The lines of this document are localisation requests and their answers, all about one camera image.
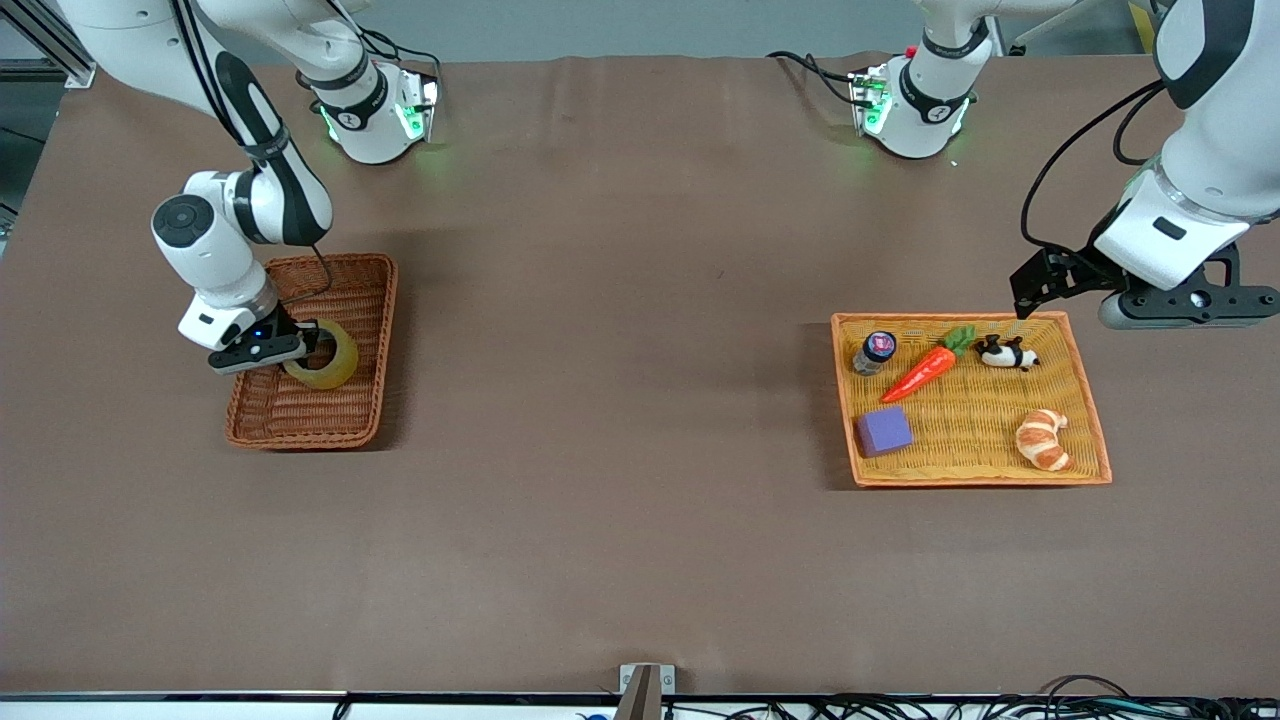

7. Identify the clear yellowish tape roll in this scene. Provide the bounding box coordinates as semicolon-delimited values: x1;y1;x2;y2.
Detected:
282;318;360;392

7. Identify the brown deep wicker basket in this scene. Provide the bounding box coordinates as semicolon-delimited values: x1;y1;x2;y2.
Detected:
225;253;399;451

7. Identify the orange flat wicker basket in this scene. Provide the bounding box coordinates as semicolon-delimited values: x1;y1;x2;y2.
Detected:
831;311;1113;489

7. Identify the black white panda toy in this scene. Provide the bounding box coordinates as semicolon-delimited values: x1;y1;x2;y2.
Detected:
975;334;1041;373

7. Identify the orange toy carrot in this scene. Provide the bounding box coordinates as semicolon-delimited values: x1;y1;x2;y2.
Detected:
880;325;978;405

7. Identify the toy croissant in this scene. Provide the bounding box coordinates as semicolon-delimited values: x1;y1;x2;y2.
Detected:
1015;409;1073;472

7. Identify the small bottle blue cap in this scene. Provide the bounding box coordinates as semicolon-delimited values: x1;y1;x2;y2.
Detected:
852;331;898;377

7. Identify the purple foam cube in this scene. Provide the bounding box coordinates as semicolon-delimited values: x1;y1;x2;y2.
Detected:
856;405;914;459

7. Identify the black right base cable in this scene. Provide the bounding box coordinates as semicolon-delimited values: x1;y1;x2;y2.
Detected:
355;30;443;83

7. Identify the black base cable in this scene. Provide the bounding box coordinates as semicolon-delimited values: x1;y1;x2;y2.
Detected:
355;30;443;83
765;50;873;107

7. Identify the black left base cable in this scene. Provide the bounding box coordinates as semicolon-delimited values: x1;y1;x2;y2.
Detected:
765;50;873;107

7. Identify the aluminium frame profile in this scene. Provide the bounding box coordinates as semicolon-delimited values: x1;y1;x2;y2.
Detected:
0;0;99;89

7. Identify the black cable bundle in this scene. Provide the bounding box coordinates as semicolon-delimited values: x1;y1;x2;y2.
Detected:
660;675;1280;720

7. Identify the metal table edge bracket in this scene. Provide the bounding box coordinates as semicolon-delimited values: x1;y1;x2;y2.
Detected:
618;663;676;696

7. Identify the brown camera mount post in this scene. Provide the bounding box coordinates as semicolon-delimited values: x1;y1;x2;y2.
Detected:
612;665;663;720

